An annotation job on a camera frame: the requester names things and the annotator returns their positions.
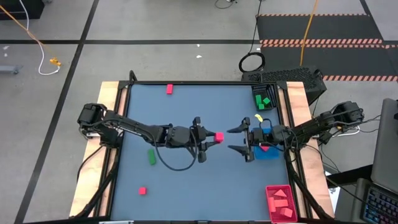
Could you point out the gray floor object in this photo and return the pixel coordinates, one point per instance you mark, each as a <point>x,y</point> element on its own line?
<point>9,69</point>

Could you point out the black keyboard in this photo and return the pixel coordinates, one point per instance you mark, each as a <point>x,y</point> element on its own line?
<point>381,207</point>

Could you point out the black mesh basket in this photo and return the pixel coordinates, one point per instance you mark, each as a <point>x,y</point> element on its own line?
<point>255,88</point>

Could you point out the dark low desk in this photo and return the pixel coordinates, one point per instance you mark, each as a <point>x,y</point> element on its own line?
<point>348,175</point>

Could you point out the red mesh basket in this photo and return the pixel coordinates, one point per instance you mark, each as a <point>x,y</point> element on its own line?
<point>292,193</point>

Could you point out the black table frame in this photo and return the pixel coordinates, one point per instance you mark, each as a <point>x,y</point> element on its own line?
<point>199,82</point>

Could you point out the green rectangular block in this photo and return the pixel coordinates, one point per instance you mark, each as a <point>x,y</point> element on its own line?
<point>258,99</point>

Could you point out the small yellow block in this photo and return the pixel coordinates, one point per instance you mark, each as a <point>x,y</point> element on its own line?
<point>258,117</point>

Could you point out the small red cube block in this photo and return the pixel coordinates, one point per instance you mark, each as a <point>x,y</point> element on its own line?
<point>142,191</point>

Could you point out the green long block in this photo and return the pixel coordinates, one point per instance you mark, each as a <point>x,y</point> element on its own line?
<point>151,156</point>

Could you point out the wooden table side board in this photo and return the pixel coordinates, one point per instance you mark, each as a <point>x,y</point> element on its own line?
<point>295,99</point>
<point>107,93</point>

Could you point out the orange-red cylinder block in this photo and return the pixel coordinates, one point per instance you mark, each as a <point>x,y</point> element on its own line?
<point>271,205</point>

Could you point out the green cube block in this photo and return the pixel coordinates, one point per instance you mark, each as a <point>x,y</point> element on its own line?
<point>261,106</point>

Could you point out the small red triangular block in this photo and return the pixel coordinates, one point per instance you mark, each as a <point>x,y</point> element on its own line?
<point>264,148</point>

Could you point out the black orange-striped floor mat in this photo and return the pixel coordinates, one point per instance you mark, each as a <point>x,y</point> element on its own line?
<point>326,28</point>

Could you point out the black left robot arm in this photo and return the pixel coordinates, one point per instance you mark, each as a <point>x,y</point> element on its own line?
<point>130,126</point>

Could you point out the red wedge block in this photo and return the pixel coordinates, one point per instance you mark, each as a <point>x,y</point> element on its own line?
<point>280,193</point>

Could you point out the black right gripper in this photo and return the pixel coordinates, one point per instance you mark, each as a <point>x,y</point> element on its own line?
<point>248,138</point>

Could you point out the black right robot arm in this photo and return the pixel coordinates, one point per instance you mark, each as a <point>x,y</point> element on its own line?
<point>314,124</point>

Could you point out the gray laptop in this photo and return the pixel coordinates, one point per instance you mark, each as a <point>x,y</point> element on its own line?
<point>387,149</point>

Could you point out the blue mesh basket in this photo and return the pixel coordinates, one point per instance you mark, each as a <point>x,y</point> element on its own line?
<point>270,154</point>

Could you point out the black cabinet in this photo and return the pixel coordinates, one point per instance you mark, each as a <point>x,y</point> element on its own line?
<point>18,9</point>

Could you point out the white paper sheet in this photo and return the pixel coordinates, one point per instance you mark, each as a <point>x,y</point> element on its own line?
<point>334,194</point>

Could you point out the black diagonal frame strut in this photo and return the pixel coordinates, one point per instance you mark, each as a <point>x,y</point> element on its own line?
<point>303,189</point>
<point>99,193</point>

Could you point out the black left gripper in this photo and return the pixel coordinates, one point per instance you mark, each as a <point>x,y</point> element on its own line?
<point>196,137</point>

